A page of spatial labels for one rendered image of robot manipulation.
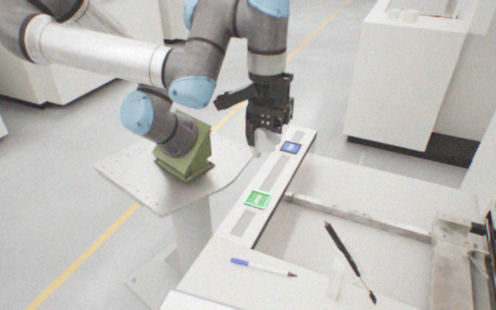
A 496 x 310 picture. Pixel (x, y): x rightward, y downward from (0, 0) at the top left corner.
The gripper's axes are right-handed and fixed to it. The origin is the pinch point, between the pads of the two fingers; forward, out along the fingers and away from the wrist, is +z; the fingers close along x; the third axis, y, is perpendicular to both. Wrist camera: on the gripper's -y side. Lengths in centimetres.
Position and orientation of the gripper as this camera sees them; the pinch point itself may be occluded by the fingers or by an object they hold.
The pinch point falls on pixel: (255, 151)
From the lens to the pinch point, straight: 79.8
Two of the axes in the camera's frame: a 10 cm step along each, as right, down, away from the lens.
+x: 4.1, -5.4, 7.4
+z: 0.0, 8.1, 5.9
